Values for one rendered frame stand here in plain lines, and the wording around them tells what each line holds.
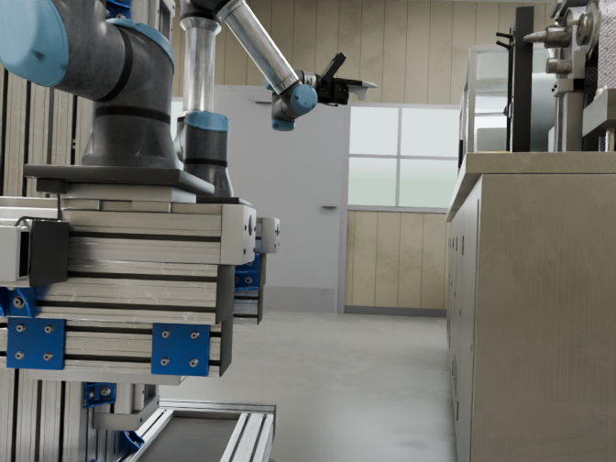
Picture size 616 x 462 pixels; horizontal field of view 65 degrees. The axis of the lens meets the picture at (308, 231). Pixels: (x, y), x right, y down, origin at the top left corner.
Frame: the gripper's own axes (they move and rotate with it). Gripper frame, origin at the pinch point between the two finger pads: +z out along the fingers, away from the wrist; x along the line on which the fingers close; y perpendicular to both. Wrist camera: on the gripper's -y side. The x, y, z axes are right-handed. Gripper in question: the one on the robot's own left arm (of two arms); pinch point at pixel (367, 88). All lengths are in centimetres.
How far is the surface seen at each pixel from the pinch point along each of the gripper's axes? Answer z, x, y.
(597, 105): 8, 79, 12
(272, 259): 78, -285, 114
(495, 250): -14, 80, 42
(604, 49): 21, 69, -3
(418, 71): 201, -257, -78
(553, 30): 35, 42, -16
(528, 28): 33, 34, -18
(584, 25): 20, 64, -10
